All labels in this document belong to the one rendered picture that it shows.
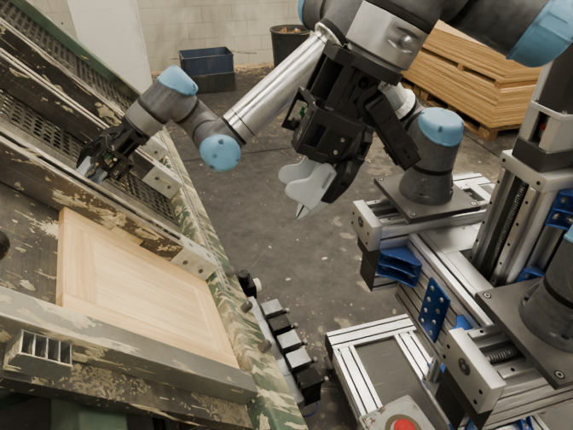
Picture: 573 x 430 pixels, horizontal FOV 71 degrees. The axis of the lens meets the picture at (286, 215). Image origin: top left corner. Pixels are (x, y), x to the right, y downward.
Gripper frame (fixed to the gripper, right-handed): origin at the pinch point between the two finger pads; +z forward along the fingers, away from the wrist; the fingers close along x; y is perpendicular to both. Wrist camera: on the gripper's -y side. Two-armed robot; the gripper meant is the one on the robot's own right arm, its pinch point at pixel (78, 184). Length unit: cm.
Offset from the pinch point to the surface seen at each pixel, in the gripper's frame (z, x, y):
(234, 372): -2, 32, 44
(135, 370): 0.3, 9.9, 47.9
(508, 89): -212, 260, -156
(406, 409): -23, 51, 63
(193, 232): -1.3, 37.9, -9.4
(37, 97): -0.3, -12.5, -33.8
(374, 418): -18, 47, 62
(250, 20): -116, 175, -486
